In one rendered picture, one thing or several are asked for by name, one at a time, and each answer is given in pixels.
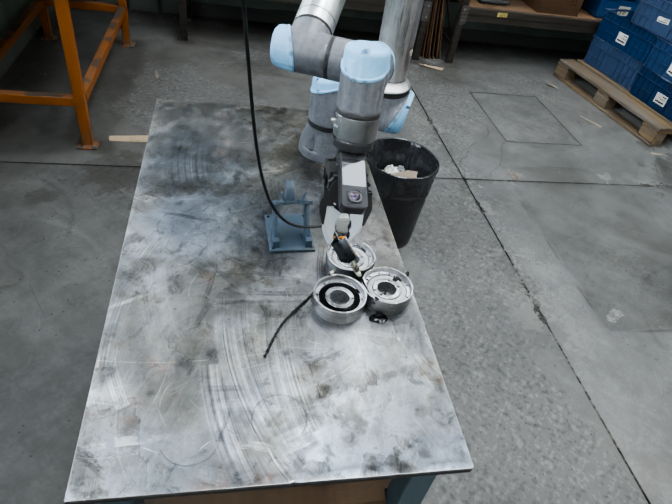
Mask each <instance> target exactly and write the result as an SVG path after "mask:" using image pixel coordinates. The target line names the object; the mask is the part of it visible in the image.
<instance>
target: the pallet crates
mask: <svg viewBox="0 0 672 504"><path fill-rule="evenodd" d="M605 9H606V11H605V14H604V16H602V17H603V18H602V20H601V22H600V24H599V27H598V29H597V31H596V33H595V34H594V38H593V40H592V41H591V45H590V47H589V49H588V51H587V54H586V56H585V58H584V59H577V61H575V60H574V59H560V61H559V62H558V65H557V67H556V70H555V73H554V74H553V75H554V76H555V77H556V78H558V79H559V80H560V81H562V82H563V83H564V84H566V85H567V86H568V87H570V88H571V89H572V90H574V91H575V92H576V93H578V94H579V95H580V96H582V97H583V98H584V99H586V100H587V101H588V102H590V103H591V104H592V105H594V106H595V107H596V108H598V109H599V110H600V111H602V112H603V113H604V114H606V115H607V116H608V117H610V118H611V119H612V120H614V121H615V122H616V123H618V124H619V125H620V126H622V127H623V128H624V129H626V130H627V131H628V132H630V133H631V134H632V135H634V136H635V137H636V138H638V139H639V140H640V141H642V142H643V143H644V144H646V145H647V146H648V147H659V146H660V144H661V143H662V142H663V140H664V138H665V137H666V135H667V134H668V135H669V136H671V137H672V0H640V2H639V4H638V6H637V8H636V10H626V9H610V8H605ZM618 11H621V12H628V14H627V16H619V15H617V13H618ZM575 74H578V75H579V76H581V77H582V78H584V79H585V80H586V81H588V82H589V83H591V84H592V85H594V86H595V87H596V88H598V89H599V90H597V93H596V94H595V96H594V95H593V94H592V93H590V92H589V91H587V90H586V89H585V88H583V87H582V86H580V85H579V84H578V83H576V82H575V81H574V77H575ZM617 102H618V103H619V104H620V105H622V106H623V107H624V108H626V109H627V110H629V111H630V112H631V113H633V114H634V115H636V116H637V117H639V118H640V119H642V120H643V121H644V122H643V123H642V124H643V125H642V126H641V128H638V127H637V126H636V125H634V124H633V123H631V122H630V121H629V120H627V119H626V118H624V117H623V116H622V115H620V114H619V113H618V112H616V111H615V110H613V108H614V107H615V105H616V103H617Z"/></svg>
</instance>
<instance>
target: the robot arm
mask: <svg viewBox="0 0 672 504"><path fill-rule="evenodd" d="M345 1H346V0H302V2H301V5H300V7H299V9H298V12H297V14H296V17H295V19H294V22H293V24H292V26H290V24H287V25H285V24H279V25H278V26H277V27H276V28H275V30H274V32H273V35H272V39H271V44H270V58H271V61H272V63H273V65H275V66H276V67H279V68H281V69H284V70H288V71H291V72H293V73H294V72H297V73H302V74H306V75H310V76H313V81H312V86H311V88H310V91H311V95H310V104H309V113H308V121H307V124H306V126H305V128H304V130H303V132H302V134H301V136H300V139H299V146H298V148H299V151H300V153H301V154H302V155H303V156H304V157H306V158H308V159H310V160H312V161H315V162H318V163H323V164H325V165H324V173H323V180H322V184H323V194H322V195H321V196H320V198H319V204H318V206H319V213H320V218H321V224H322V229H323V234H324V238H325V240H326V242H327V244H328V246H331V245H332V243H333V241H334V238H333V234H334V232H335V223H336V221H337V220H338V219H339V216H340V212H341V213H346V214H348V216H349V219H350V223H349V224H348V233H347V236H346V237H347V239H348V241H349V243H350V244H351V243H352V242H353V241H354V240H355V238H356V237H357V236H358V234H359V233H360V231H361V229H362V227H363V226H364V225H365V223H366V221H367V219H368V217H369V215H370V213H371V210H372V194H373V193H372V191H371V190H368V187H370V186H371V184H370V182H369V181H368V180H367V179H368V178H367V177H368V175H369V174H368V172H367V170H366V155H365V153H367V152H370V151H372V149H373V145H374V141H375V139H376V137H377V131H381V132H382V133H384V132H386V133H391V134H397V133H399V132H400V131H401V129H402V127H403V124H404V122H405V120H406V117H407V114H408V112H409V109H410V106H411V104H412V101H413V98H414V92H412V91H411V90H410V87H411V84H410V82H409V80H408V79H407V73H408V69H409V65H410V60H411V56H412V52H413V47H414V43H415V39H416V34H417V30H418V26H419V21H420V17H421V13H422V8H423V4H424V0H386V2H385V8H384V13H383V19H382V24H381V30H380V35H379V41H366V40H356V41H355V40H351V39H346V38H342V37H338V36H334V35H333V33H334V30H335V28H336V25H337V22H338V20H339V17H340V14H341V12H342V9H343V6H344V4H345ZM325 172H326V173H325ZM334 203H336V205H334ZM337 206H339V208H338V207H337Z"/></svg>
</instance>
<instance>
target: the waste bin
mask: <svg viewBox="0 0 672 504"><path fill-rule="evenodd" d="M365 155H366V159H367V162H368V165H369V168H370V171H371V173H372V176H373V179H374V182H375V185H376V188H377V191H378V193H379V196H380V199H381V202H382V205H383V208H384V211H385V214H386V216H387V219H388V222H389V225H390V228H391V231H392V234H393V236H394V239H395V242H396V245H397V248H398V249H399V248H402V247H404V246H405V245H407V243H408V242H409V240H410V238H411V235H412V233H413V230H414V228H415V225H416V223H417V220H418V218H419V215H420V213H421V210H422V208H423V205H424V203H425V200H426V198H427V196H428V194H429V192H430V190H431V187H432V185H433V182H434V180H435V177H436V175H437V173H438V171H439V167H440V166H439V161H438V159H437V158H436V156H435V155H434V154H433V153H432V152H431V151H430V150H428V149H427V148H426V147H424V146H423V145H421V144H418V143H416V142H413V141H410V140H407V139H402V138H394V137H384V138H378V139H375V141H374V145H373V149H372V151H370V152H367V153H365ZM392 164H393V166H394V167H398V166H399V165H401V166H404V169H405V170H404V171H407V170H410V171H416V172H418V173H417V178H405V177H399V176H395V175H392V174H389V173H387V172H384V171H382V170H384V169H385V167H387V165H392Z"/></svg>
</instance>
